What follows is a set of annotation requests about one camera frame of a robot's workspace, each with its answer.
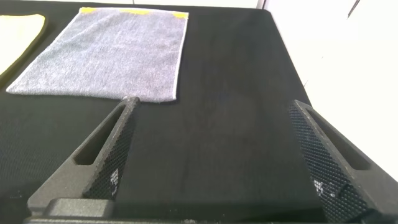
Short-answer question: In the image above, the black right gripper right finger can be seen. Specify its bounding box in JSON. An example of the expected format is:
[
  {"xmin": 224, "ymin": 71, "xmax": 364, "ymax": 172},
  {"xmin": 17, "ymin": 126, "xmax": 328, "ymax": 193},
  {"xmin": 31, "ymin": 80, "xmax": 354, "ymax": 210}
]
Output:
[{"xmin": 289, "ymin": 99, "xmax": 398, "ymax": 223}]

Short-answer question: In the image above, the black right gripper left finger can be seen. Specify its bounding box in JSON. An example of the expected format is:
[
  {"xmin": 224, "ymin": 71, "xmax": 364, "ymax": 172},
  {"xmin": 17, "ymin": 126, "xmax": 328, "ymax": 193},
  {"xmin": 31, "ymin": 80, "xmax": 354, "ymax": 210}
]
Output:
[{"xmin": 27, "ymin": 96, "xmax": 141, "ymax": 216}]

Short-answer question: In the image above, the grey towel with orange stripes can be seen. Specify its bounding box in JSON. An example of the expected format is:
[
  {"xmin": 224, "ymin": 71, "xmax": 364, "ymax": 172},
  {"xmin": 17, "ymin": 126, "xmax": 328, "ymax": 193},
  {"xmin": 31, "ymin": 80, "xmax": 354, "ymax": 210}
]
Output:
[{"xmin": 5, "ymin": 6, "xmax": 190, "ymax": 103}]

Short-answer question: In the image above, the yellow microfibre towel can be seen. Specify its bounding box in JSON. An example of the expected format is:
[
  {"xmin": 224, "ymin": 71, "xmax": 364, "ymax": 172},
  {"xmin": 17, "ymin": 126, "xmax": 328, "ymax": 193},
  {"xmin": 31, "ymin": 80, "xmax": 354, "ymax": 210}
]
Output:
[{"xmin": 0, "ymin": 13, "xmax": 47, "ymax": 76}]

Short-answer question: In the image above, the black fabric table cover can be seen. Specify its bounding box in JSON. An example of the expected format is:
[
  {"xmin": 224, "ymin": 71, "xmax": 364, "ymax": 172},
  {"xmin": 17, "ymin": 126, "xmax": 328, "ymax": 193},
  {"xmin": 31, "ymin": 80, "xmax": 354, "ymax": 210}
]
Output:
[{"xmin": 0, "ymin": 0, "xmax": 398, "ymax": 224}]

